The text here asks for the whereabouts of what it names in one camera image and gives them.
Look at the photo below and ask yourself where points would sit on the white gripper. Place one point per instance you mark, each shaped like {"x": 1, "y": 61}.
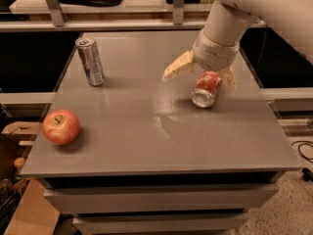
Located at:
{"x": 215, "y": 53}

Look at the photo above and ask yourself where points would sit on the red coke can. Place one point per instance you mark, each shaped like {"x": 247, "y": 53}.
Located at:
{"x": 205, "y": 90}

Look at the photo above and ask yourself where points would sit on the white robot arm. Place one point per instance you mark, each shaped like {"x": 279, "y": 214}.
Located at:
{"x": 228, "y": 20}

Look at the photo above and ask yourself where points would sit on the silver blue energy drink can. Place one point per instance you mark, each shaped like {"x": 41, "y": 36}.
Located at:
{"x": 89, "y": 55}

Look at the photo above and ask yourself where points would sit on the red apple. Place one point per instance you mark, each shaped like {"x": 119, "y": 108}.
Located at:
{"x": 61, "y": 127}

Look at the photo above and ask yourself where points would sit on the grey drawer cabinet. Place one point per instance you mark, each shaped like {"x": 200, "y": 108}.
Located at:
{"x": 147, "y": 160}

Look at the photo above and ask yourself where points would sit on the cardboard box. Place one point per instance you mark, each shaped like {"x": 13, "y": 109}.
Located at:
{"x": 34, "y": 214}

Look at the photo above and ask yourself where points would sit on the metal shelf rail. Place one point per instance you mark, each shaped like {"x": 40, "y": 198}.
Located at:
{"x": 128, "y": 15}

